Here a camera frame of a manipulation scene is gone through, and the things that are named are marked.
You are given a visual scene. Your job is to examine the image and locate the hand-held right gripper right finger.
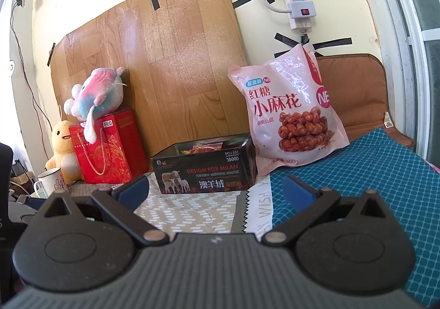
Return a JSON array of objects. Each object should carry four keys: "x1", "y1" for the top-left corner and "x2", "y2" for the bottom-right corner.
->
[{"x1": 263, "y1": 175, "x2": 399, "y2": 247}]

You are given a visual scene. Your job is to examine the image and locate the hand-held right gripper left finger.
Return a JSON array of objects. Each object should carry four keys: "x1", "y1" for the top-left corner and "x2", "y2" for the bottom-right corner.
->
[{"x1": 32, "y1": 175, "x2": 170, "y2": 248}]

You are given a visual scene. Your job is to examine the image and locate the black sheep print box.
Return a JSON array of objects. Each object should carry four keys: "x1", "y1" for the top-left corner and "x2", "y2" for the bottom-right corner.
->
[{"x1": 151, "y1": 133, "x2": 257, "y2": 194}]

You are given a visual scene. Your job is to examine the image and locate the red snack packet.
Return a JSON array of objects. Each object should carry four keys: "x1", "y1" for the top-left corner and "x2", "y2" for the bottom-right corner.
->
[{"x1": 187, "y1": 139, "x2": 224, "y2": 153}]

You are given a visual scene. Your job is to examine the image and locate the black power adapter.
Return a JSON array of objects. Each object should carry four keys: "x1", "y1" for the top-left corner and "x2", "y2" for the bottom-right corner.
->
[{"x1": 10, "y1": 163, "x2": 28, "y2": 179}]

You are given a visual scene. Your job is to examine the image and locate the white enamel mug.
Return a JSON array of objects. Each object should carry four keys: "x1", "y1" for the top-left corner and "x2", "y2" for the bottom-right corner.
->
[{"x1": 33, "y1": 167, "x2": 66, "y2": 199}]

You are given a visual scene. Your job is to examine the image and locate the yellow duck plush toy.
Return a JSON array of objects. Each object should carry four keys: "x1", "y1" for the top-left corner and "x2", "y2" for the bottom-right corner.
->
[{"x1": 45, "y1": 120, "x2": 85, "y2": 186}]

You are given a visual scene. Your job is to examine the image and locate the teal patterned mat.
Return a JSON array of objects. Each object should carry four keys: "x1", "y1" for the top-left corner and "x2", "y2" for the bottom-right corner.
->
[{"x1": 270, "y1": 127, "x2": 440, "y2": 308}]

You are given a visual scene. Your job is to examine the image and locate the pink snack bag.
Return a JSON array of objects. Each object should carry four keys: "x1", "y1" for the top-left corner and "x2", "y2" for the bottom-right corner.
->
[{"x1": 228, "y1": 42, "x2": 350, "y2": 175}]

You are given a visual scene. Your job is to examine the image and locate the pastel pink blue plush toy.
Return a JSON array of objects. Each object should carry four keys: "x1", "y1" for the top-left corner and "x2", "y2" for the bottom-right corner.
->
[{"x1": 64, "y1": 67, "x2": 125, "y2": 143}]

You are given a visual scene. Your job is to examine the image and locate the brown cushion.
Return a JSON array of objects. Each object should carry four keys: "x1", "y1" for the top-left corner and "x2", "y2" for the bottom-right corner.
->
[{"x1": 314, "y1": 53, "x2": 416, "y2": 148}]

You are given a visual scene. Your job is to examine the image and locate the wood grain board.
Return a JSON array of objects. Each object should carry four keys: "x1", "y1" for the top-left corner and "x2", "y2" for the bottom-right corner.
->
[{"x1": 48, "y1": 0, "x2": 253, "y2": 175}]

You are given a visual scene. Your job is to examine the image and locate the red gift box with handle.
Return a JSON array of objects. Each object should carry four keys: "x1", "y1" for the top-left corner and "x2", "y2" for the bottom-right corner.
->
[{"x1": 69, "y1": 110, "x2": 141, "y2": 185}]

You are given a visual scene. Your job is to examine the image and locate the white switch adapter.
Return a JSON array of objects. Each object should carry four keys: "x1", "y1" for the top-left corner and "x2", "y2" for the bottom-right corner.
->
[{"x1": 287, "y1": 1, "x2": 315, "y2": 32}]

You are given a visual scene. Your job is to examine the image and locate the white window frame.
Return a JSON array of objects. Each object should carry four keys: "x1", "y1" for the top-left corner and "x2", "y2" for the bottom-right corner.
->
[{"x1": 364, "y1": 0, "x2": 440, "y2": 165}]

